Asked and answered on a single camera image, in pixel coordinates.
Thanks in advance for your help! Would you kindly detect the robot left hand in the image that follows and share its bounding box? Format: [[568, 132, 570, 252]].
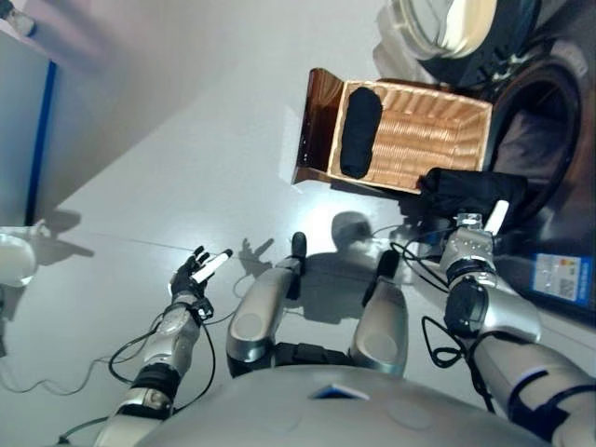
[[169, 245, 234, 299]]

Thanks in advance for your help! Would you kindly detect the rolled black garment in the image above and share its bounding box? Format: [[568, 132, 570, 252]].
[[339, 87, 384, 180]]

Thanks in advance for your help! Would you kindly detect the wicker laundry basket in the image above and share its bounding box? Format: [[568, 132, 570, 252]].
[[325, 78, 494, 195]]

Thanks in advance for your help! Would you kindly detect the small white wall device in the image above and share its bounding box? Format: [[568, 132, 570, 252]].
[[0, 0, 37, 37]]

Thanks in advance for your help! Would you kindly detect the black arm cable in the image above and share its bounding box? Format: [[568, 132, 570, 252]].
[[58, 306, 234, 443], [389, 225, 495, 415]]

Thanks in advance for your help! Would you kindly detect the thin floor cable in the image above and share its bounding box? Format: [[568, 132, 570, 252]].
[[0, 356, 114, 398]]

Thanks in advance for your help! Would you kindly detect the grey front-load washing machine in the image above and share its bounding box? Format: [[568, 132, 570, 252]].
[[481, 0, 596, 322]]

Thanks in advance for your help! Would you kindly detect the robot right leg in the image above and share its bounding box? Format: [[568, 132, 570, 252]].
[[349, 251, 411, 378]]

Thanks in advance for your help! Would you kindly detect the black garment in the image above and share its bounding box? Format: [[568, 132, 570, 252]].
[[418, 167, 530, 234], [339, 87, 384, 180]]

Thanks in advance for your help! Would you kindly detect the blue white info sticker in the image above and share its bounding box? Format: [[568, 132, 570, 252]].
[[530, 252, 592, 308]]

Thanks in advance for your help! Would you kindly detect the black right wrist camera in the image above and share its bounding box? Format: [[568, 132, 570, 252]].
[[454, 211, 484, 230]]

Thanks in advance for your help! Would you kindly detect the round glass washer door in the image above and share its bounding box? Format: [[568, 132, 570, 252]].
[[372, 0, 542, 90]]

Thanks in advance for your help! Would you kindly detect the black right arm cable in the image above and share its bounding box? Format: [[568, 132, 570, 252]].
[[389, 225, 495, 415]]

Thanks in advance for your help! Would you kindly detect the grey robot torso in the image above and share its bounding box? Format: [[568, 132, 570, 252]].
[[139, 342, 550, 447]]

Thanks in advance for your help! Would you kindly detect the white rounded device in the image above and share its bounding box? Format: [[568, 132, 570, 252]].
[[0, 225, 38, 288]]

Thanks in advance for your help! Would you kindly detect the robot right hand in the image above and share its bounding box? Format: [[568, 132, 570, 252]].
[[482, 199, 510, 235]]

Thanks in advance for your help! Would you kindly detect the grey partition with blue edge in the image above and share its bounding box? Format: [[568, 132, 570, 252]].
[[0, 27, 58, 227]]

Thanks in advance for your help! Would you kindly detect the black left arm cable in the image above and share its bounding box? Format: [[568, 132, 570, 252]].
[[58, 306, 234, 443]]

